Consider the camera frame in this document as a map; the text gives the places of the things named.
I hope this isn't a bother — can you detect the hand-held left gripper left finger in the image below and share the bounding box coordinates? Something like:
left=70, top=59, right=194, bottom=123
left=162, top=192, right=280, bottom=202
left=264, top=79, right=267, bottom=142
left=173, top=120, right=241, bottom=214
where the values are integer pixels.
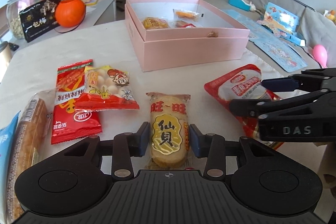
left=62, top=122, right=151, bottom=179

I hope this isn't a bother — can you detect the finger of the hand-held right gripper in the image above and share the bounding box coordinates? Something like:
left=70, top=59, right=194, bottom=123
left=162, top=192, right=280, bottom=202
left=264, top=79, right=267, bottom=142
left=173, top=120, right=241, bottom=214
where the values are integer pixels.
left=230, top=89, right=336, bottom=120
left=261, top=68, right=336, bottom=93

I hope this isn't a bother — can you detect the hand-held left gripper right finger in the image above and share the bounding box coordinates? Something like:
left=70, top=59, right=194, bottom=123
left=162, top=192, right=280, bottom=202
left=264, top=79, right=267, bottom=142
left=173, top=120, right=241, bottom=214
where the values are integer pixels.
left=189, top=124, right=280, bottom=179

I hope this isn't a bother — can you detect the red and white snack bag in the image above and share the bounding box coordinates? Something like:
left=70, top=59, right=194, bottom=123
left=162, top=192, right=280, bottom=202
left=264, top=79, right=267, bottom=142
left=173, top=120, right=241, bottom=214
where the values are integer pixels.
left=204, top=64, right=286, bottom=150

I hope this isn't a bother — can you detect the tan rice cracker packet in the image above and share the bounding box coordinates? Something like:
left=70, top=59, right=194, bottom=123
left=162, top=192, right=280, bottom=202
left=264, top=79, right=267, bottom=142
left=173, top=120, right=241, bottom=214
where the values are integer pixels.
left=146, top=92, right=192, bottom=170

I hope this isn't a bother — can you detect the pink cardboard box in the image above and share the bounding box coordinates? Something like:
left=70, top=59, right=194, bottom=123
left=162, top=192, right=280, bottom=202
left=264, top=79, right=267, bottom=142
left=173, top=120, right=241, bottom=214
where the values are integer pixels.
left=124, top=0, right=251, bottom=72

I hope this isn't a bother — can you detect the small clear snack packet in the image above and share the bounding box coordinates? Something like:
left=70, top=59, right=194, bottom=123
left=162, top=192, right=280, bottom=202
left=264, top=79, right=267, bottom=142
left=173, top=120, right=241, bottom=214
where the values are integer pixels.
left=169, top=20, right=198, bottom=29

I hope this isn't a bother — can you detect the small orange snack packet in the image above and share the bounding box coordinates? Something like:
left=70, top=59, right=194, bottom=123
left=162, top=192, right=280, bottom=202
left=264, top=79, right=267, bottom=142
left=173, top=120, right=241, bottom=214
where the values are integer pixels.
left=172, top=8, right=204, bottom=22

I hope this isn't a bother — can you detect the yellow round cracker packet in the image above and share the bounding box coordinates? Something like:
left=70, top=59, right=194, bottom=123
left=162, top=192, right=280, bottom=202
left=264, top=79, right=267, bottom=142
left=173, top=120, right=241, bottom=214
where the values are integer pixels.
left=141, top=16, right=169, bottom=30

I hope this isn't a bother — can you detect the blue cartoon character card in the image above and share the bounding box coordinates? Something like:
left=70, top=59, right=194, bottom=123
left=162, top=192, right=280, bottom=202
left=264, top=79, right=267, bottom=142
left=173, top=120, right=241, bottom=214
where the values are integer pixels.
left=253, top=38, right=308, bottom=72

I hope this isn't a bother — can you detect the pink balloon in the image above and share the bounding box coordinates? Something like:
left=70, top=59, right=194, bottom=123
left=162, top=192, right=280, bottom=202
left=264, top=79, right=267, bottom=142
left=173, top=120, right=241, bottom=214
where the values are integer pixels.
left=312, top=45, right=329, bottom=68

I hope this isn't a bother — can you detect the light blue sheet white label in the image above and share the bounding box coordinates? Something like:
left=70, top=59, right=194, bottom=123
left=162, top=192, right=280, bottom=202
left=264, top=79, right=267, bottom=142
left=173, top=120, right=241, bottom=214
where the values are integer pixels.
left=247, top=29, right=279, bottom=42

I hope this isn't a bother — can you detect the red yellow ball snack packet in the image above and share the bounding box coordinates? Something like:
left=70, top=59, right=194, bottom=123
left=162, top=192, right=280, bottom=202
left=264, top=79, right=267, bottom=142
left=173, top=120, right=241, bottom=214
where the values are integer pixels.
left=75, top=64, right=140, bottom=112

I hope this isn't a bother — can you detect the blue cartoon toy box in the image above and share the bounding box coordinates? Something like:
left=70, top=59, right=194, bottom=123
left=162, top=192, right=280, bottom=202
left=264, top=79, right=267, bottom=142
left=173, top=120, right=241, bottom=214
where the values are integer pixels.
left=257, top=3, right=305, bottom=46

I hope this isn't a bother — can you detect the red spicy strip packet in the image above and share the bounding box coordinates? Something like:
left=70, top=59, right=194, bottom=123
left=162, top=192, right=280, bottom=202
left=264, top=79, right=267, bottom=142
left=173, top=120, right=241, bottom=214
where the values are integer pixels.
left=50, top=58, right=103, bottom=145

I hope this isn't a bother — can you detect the plain light blue card sheet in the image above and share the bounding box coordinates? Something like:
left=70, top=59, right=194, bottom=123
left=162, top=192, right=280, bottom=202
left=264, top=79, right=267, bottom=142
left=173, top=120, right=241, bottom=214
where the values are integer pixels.
left=222, top=9, right=260, bottom=31

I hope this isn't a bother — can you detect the yellow duck plush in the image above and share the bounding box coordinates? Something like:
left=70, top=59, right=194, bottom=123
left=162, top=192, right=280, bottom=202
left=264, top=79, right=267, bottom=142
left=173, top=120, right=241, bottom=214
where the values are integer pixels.
left=324, top=10, right=336, bottom=25

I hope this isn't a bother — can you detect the clear-wrapped bread loaf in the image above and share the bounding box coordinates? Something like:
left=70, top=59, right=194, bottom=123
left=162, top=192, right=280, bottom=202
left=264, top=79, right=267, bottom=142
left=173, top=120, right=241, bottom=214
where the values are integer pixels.
left=5, top=90, right=57, bottom=222

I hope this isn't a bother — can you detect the pale blue snack packet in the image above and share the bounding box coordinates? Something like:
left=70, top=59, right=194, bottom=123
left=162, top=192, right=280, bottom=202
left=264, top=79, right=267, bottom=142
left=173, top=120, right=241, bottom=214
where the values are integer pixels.
left=0, top=111, right=21, bottom=189

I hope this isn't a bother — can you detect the orange pumpkin bucket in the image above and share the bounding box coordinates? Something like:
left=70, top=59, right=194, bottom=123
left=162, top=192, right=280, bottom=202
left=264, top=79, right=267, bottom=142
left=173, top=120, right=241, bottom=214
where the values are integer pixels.
left=54, top=0, right=87, bottom=28

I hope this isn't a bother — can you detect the black snack bag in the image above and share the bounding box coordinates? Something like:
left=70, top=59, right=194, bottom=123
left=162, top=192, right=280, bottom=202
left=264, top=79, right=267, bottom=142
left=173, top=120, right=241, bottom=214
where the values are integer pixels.
left=18, top=0, right=62, bottom=43

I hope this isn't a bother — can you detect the silver metal canister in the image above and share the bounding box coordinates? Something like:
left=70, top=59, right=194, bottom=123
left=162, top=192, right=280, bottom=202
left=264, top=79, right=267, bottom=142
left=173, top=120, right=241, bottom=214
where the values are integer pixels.
left=0, top=41, right=12, bottom=73

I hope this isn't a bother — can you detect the large glass jar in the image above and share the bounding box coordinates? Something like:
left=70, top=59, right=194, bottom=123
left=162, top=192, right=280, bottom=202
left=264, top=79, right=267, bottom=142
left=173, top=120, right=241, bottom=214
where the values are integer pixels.
left=5, top=0, right=48, bottom=40

